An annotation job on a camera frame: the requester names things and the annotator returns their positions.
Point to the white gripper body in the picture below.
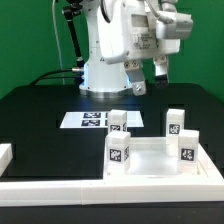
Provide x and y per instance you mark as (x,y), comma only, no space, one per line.
(127,32)

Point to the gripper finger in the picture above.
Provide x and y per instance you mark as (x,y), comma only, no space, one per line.
(161,64)
(135,74)

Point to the white square table top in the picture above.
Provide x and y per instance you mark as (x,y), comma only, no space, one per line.
(148,158)

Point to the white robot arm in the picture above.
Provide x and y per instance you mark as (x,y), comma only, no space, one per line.
(103,80)

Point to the printed marker sheet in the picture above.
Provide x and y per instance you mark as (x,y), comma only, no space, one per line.
(76,120)

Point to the white U-shaped fence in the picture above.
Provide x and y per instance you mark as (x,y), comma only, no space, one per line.
(112,190)

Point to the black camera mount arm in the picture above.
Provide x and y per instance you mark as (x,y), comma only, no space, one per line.
(74,9)

